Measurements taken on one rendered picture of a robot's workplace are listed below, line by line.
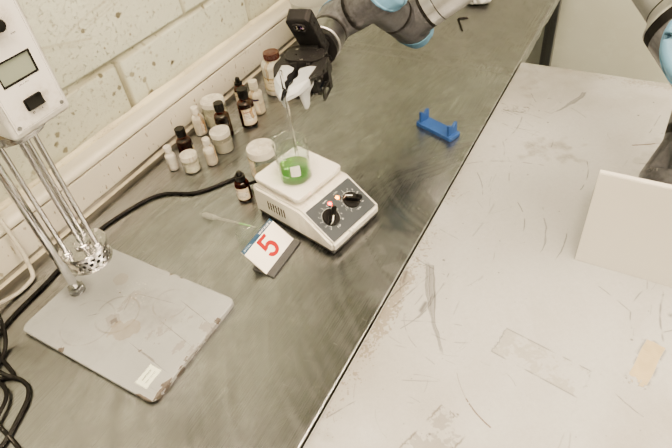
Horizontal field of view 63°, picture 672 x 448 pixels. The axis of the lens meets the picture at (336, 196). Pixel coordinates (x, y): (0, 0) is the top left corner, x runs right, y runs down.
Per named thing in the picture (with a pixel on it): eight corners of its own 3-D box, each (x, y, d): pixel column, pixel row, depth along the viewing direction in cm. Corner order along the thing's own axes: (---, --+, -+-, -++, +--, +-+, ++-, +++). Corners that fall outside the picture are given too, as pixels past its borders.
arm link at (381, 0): (414, -16, 109) (369, 10, 115) (383, -42, 100) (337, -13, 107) (421, 18, 107) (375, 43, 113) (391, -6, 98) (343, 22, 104)
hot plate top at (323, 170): (343, 169, 101) (342, 165, 100) (298, 205, 95) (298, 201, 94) (297, 147, 107) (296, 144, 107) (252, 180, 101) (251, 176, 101)
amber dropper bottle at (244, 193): (240, 192, 111) (233, 165, 107) (254, 193, 111) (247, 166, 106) (236, 202, 109) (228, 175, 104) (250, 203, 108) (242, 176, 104)
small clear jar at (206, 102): (228, 113, 134) (222, 90, 130) (231, 126, 130) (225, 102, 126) (205, 119, 134) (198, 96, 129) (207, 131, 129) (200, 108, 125)
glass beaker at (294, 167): (320, 174, 100) (315, 136, 94) (298, 194, 96) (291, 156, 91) (292, 162, 103) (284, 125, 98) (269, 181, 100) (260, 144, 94)
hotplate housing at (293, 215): (380, 214, 102) (377, 182, 97) (334, 257, 95) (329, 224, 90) (296, 172, 114) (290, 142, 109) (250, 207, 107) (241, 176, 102)
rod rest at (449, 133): (460, 135, 118) (461, 122, 116) (450, 142, 117) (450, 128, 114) (425, 118, 124) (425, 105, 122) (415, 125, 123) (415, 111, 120)
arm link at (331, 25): (343, 17, 104) (303, 17, 106) (337, 27, 101) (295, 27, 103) (347, 53, 109) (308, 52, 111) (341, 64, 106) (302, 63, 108)
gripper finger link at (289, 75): (286, 123, 92) (304, 94, 98) (280, 93, 88) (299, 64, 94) (269, 122, 92) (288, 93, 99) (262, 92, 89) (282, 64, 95)
